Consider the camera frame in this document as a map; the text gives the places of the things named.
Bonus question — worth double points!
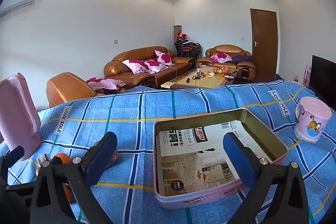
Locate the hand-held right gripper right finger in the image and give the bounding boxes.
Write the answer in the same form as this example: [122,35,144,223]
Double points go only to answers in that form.
[223,132,310,224]

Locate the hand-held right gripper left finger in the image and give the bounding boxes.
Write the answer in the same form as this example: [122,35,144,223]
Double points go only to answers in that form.
[29,132,118,224]

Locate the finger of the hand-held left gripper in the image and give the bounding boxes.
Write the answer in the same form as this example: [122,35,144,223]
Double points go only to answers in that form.
[0,146,26,184]

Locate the small dark jar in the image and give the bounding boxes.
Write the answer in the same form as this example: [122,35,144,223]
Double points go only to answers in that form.
[38,154,51,167]

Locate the pink tin lid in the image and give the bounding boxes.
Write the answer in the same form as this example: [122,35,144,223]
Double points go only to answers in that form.
[0,72,41,161]

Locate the pink tin box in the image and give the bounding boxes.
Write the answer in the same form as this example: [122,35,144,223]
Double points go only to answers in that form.
[153,108,289,210]

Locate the printed paper sheet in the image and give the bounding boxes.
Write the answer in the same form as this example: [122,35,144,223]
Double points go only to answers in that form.
[157,121,273,197]

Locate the blue checked blanket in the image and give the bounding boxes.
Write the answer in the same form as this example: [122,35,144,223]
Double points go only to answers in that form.
[0,79,336,224]

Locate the pink floral pillow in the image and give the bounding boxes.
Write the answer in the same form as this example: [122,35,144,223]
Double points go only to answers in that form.
[143,59,168,73]
[211,53,232,63]
[154,50,176,65]
[86,77,127,90]
[122,59,150,74]

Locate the wooden coffee table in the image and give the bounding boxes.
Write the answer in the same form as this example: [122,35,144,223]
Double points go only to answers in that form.
[161,67,240,90]

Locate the pink cartoon cup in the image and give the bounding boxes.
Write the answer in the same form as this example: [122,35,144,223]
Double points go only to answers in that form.
[294,96,332,145]

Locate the heap of fruit and snacks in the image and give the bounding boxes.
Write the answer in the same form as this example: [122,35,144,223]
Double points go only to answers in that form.
[202,64,238,77]

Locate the purple throw blanket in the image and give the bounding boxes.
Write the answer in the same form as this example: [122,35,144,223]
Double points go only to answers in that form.
[230,55,255,64]

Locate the pink gift bag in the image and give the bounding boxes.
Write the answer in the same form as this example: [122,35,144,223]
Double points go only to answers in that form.
[304,64,312,87]

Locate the brown leather armchair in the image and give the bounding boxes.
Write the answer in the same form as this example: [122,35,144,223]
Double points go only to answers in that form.
[196,45,256,83]

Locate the brown leather sofa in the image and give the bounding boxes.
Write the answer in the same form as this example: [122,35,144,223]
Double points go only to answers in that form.
[103,46,195,89]

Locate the stacked black chairs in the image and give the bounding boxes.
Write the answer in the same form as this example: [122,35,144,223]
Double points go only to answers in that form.
[175,40,202,60]

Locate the black television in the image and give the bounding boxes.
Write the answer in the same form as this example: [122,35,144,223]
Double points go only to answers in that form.
[308,55,336,111]

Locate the brown wooden door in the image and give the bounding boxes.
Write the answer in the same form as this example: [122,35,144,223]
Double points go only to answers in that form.
[249,8,279,77]

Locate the tall patterned scroll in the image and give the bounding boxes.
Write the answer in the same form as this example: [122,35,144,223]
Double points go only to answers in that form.
[173,25,182,43]

